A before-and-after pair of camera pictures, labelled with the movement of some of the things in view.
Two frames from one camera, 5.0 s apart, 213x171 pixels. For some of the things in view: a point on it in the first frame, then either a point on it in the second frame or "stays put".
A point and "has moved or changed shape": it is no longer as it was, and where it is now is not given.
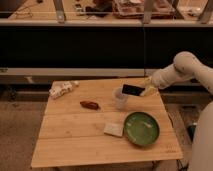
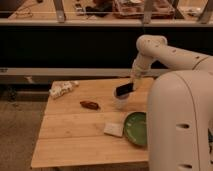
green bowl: x=141 y=128 stays put
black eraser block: x=132 y=90 has moved or changed shape
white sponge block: x=116 y=129 stays put
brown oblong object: x=91 y=105 stays put
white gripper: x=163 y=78 → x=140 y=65
